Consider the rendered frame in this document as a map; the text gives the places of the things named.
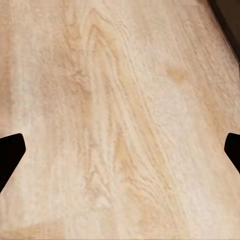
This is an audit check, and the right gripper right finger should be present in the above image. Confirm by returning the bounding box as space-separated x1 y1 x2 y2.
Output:
224 132 240 173

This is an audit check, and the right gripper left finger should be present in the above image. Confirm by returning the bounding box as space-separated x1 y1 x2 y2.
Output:
0 133 26 193

